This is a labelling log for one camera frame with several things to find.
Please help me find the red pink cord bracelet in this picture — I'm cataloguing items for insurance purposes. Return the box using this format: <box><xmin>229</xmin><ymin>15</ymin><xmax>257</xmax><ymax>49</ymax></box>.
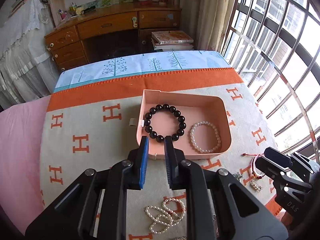
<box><xmin>241</xmin><ymin>152</ymin><xmax>266</xmax><ymax>180</ymax></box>

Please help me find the pearl hair clip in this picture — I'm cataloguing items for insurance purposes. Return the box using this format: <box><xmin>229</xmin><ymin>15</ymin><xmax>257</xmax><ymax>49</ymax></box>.
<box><xmin>250</xmin><ymin>179</ymin><xmax>263</xmax><ymax>192</ymax></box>

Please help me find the pearl strand bracelet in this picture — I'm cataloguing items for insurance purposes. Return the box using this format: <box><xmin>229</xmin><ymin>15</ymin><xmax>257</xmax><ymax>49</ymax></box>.
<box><xmin>145</xmin><ymin>197</ymin><xmax>187</xmax><ymax>235</ymax></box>

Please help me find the white pearl bracelet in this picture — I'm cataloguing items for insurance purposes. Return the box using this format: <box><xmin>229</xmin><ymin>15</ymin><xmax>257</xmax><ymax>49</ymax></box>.
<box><xmin>189</xmin><ymin>121</ymin><xmax>222</xmax><ymax>155</ymax></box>

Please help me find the black bead bracelet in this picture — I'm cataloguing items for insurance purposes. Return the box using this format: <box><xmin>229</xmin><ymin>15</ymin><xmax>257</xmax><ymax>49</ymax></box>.
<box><xmin>144</xmin><ymin>103</ymin><xmax>187</xmax><ymax>143</ymax></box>

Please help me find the small teal flower clip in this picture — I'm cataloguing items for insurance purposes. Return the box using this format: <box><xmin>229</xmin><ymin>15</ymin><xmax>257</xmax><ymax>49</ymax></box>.
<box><xmin>233</xmin><ymin>172</ymin><xmax>243</xmax><ymax>181</ymax></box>

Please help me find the silver leaf brooch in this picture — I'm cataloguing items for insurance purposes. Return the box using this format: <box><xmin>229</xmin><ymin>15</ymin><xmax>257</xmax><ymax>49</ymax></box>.
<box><xmin>172</xmin><ymin>236</ymin><xmax>187</xmax><ymax>240</ymax></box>

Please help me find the pink jewelry tray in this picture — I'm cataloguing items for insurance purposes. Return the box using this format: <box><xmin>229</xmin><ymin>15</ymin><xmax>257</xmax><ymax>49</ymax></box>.
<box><xmin>136</xmin><ymin>89</ymin><xmax>232</xmax><ymax>160</ymax></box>

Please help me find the orange H-pattern blanket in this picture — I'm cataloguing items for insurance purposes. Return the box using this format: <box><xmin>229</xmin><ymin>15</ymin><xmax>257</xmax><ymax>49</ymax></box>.
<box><xmin>39</xmin><ymin>67</ymin><xmax>283</xmax><ymax>240</ymax></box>

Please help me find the pink bed sheet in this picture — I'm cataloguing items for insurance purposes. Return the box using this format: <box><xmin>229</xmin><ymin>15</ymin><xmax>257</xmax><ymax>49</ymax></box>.
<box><xmin>1</xmin><ymin>96</ymin><xmax>50</xmax><ymax>233</ymax></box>

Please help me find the metal window grille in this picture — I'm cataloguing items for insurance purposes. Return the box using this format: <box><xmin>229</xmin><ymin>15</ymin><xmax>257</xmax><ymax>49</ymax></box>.
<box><xmin>222</xmin><ymin>0</ymin><xmax>319</xmax><ymax>160</ymax></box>

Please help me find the white lace cloth cover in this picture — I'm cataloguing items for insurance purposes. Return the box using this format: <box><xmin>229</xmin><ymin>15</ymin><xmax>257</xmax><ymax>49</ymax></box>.
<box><xmin>1</xmin><ymin>0</ymin><xmax>59</xmax><ymax>109</ymax></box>

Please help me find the stack of magazines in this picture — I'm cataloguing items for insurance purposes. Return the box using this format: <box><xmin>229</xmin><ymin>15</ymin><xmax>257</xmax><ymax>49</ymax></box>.
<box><xmin>151</xmin><ymin>30</ymin><xmax>194</xmax><ymax>51</ymax></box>

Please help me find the beige curtain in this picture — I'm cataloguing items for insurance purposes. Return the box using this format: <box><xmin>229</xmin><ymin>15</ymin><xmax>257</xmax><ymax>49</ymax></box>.
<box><xmin>174</xmin><ymin>0</ymin><xmax>235</xmax><ymax>52</ymax></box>

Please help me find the wooden desk with drawers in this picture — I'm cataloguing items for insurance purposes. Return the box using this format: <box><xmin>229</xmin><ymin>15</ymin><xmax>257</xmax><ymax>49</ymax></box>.
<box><xmin>44</xmin><ymin>3</ymin><xmax>181</xmax><ymax>72</ymax></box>

